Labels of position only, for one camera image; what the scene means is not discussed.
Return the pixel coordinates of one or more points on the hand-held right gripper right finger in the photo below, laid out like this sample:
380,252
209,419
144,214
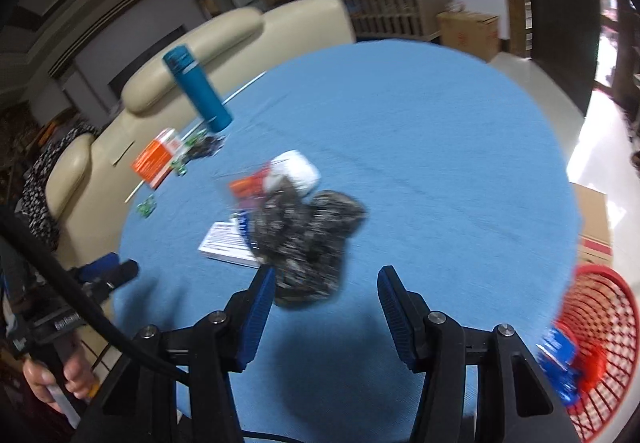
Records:
395,318

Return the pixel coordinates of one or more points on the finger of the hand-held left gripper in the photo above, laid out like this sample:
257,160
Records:
97,268
120,275

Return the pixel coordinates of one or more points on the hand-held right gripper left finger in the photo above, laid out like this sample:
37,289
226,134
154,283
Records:
256,323

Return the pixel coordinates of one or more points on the white medicine box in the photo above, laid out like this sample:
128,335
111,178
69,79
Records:
220,243

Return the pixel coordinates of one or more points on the black plastic bag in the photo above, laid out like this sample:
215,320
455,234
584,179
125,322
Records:
310,243

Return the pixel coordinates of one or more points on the red plastic basket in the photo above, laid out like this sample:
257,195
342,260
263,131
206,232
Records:
610,323

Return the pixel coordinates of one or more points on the person's left hand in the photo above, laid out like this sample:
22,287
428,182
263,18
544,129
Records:
75,385

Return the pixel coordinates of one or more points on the green candy wrapper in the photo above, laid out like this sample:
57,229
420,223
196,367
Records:
146,209
178,168

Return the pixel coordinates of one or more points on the thin wooden stick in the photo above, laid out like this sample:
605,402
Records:
134,190

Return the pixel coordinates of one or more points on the black white patterned cloth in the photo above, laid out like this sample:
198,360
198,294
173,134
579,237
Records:
37,193

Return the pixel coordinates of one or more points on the orange box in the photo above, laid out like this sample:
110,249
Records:
152,163

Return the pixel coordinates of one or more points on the clear plastic wrapper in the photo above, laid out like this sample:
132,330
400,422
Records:
224,197

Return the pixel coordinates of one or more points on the orange wrapper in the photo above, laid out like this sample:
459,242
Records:
247,185

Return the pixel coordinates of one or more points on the dark crumpled wrapper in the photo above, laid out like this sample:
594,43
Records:
202,150

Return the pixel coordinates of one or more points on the small blue packet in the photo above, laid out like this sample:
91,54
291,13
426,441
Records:
557,353

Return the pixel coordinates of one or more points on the blue tablecloth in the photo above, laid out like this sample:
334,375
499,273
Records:
425,148

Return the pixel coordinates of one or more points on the blue thermos bottle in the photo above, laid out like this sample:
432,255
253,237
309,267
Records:
197,88

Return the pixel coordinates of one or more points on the cardboard box with red stripe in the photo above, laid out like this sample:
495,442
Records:
592,218

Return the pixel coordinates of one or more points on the cream leather sofa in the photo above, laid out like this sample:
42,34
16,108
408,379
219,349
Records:
225,33

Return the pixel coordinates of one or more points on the cardboard box with red print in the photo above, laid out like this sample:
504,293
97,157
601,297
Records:
465,35

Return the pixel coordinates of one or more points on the wooden slatted crib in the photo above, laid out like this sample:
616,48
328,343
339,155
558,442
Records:
385,3

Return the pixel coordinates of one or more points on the dark wooden door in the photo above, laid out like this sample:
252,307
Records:
560,33

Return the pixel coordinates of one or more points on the dark wooden wall unit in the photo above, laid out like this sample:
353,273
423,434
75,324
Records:
100,23

